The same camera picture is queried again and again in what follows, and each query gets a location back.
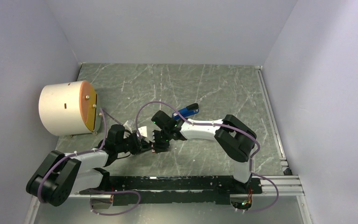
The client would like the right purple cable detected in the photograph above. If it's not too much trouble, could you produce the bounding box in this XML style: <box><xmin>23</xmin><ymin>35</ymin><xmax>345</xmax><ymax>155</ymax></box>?
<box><xmin>135</xmin><ymin>101</ymin><xmax>280</xmax><ymax>214</ymax></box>

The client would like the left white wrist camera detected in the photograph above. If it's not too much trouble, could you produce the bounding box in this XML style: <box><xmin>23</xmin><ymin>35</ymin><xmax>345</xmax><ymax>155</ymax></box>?
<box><xmin>123</xmin><ymin>120</ymin><xmax>134</xmax><ymax>131</ymax></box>

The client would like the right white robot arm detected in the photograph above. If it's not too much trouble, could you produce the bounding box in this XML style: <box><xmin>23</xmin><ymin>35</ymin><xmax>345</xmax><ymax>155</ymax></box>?
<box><xmin>151</xmin><ymin>111</ymin><xmax>257</xmax><ymax>193</ymax></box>

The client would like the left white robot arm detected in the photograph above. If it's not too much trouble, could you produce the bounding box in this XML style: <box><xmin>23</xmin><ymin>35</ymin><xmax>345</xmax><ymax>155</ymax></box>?
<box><xmin>26</xmin><ymin>125</ymin><xmax>154</xmax><ymax>206</ymax></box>

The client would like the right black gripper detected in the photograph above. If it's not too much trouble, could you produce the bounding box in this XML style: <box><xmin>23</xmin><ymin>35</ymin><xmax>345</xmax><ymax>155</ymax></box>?
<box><xmin>147</xmin><ymin>128</ymin><xmax>172</xmax><ymax>153</ymax></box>

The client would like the blue stapler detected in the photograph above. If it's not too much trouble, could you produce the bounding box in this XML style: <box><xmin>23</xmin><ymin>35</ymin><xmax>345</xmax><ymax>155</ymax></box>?
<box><xmin>172</xmin><ymin>103</ymin><xmax>199</xmax><ymax>120</ymax></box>

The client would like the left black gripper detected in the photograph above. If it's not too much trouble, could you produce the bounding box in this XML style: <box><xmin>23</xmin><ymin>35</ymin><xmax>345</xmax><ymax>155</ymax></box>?
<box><xmin>116</xmin><ymin>130</ymin><xmax>149</xmax><ymax>155</ymax></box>

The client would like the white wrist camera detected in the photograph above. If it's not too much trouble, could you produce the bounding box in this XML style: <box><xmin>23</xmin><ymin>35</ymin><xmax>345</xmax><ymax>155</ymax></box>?
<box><xmin>123</xmin><ymin>120</ymin><xmax>134</xmax><ymax>131</ymax></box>
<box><xmin>138</xmin><ymin>126</ymin><xmax>149</xmax><ymax>138</ymax></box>

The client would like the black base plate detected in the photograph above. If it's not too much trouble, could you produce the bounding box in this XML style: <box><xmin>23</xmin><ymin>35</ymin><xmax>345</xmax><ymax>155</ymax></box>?
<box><xmin>79</xmin><ymin>175</ymin><xmax>263</xmax><ymax>206</ymax></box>

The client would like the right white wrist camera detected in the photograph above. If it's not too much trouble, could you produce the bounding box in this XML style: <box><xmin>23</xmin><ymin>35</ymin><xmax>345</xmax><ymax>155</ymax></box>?
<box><xmin>138</xmin><ymin>126</ymin><xmax>149</xmax><ymax>138</ymax></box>

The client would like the cream cylindrical drum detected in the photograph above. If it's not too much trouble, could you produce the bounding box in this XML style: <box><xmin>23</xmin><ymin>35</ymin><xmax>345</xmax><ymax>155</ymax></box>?
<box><xmin>38</xmin><ymin>81</ymin><xmax>102</xmax><ymax>136</ymax></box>

